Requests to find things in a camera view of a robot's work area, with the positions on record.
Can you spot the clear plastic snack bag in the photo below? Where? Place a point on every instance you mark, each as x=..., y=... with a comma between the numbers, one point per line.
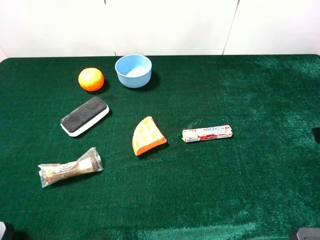
x=89, y=162

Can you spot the black object at right edge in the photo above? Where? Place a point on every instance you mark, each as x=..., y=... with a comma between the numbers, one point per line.
x=316, y=133

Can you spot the orange waffle slice toy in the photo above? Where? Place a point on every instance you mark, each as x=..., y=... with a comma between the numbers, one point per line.
x=146, y=136

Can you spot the green felt table cloth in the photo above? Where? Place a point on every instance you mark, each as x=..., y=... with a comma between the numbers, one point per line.
x=260, y=184

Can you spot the light blue bowl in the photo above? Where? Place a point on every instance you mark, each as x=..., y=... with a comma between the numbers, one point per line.
x=133, y=70

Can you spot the Hi-Chew candy pack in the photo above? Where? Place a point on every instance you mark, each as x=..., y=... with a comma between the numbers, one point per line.
x=207, y=133

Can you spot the black and white eraser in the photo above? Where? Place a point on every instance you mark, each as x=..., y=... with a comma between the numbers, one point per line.
x=84, y=117

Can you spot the orange fruit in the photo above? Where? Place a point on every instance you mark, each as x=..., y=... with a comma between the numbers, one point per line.
x=91, y=79

